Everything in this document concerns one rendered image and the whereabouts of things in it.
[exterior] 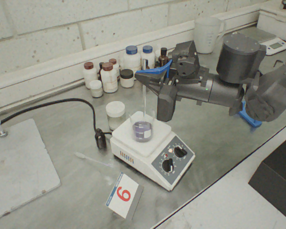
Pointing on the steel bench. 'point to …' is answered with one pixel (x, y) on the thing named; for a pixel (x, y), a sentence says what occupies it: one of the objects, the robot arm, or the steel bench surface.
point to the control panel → (178, 167)
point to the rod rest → (249, 117)
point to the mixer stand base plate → (19, 168)
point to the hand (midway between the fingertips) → (150, 77)
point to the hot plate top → (125, 138)
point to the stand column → (2, 132)
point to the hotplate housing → (131, 160)
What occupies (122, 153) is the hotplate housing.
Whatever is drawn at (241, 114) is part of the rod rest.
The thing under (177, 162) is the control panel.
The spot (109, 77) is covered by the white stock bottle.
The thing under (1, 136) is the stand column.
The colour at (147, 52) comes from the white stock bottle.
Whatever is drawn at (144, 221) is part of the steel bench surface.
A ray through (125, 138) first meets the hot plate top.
